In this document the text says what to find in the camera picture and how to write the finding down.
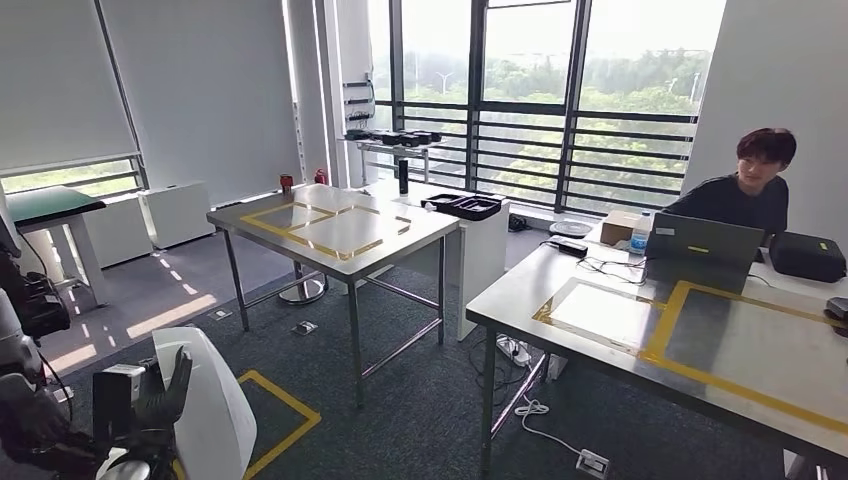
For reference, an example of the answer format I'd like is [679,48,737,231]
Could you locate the black plastic tray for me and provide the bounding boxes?
[420,192,508,222]

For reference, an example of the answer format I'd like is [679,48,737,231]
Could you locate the black wall cable rack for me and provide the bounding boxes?
[342,72,376,124]

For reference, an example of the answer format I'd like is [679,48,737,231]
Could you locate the white cabinet table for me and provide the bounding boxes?
[360,180,511,342]

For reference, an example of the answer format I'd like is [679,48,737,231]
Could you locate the black power brick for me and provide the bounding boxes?
[546,236,590,260]

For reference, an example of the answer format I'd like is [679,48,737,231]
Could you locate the white floor cable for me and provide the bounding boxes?
[513,397,584,458]

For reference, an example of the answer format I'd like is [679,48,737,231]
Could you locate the black cable bundle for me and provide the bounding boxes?
[574,254,647,286]

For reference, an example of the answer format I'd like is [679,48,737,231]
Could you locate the small steel table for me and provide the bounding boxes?
[343,129,445,187]

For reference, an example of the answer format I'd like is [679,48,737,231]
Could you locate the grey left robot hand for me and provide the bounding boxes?
[129,347,193,465]

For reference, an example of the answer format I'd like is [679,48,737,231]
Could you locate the grey floor socket box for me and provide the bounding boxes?
[574,449,611,480]

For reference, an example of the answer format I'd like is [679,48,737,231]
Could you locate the black zip case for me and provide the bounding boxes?
[768,230,848,285]

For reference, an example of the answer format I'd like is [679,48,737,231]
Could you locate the chrome round table base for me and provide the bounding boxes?
[278,261,329,306]

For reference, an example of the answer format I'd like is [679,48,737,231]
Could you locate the black handheld device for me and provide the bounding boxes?
[824,296,848,339]

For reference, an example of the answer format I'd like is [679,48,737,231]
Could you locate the grey laptop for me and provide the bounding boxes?
[643,211,766,296]

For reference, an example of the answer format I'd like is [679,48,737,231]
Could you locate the grey roller blind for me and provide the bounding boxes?
[99,0,306,208]
[0,0,142,179]

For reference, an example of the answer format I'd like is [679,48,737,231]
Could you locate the green top white table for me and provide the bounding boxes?
[5,185,111,309]

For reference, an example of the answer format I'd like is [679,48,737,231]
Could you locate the steel table yellow tape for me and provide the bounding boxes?
[465,225,848,480]
[206,183,462,409]

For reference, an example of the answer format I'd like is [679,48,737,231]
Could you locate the white low cabinet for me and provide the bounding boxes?
[82,197,155,270]
[137,182,217,251]

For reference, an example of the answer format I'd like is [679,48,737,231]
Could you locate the white power strip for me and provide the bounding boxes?
[495,336,533,369]

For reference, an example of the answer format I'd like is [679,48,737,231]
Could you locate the row of black cases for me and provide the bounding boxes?
[344,127,444,148]

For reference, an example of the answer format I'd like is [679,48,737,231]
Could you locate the person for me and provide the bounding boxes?
[662,127,800,248]

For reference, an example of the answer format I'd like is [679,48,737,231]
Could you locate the cardboard box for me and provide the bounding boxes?
[599,209,643,248]

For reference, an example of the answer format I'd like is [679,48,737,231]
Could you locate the black window railing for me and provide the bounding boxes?
[370,99,700,217]

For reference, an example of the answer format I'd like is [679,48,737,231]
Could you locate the clear water bottle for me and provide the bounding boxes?
[627,210,654,256]

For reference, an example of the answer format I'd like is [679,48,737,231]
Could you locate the black round floor disc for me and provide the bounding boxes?
[548,218,594,240]

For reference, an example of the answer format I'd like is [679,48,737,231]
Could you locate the white curved plastic part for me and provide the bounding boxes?
[152,326,258,480]

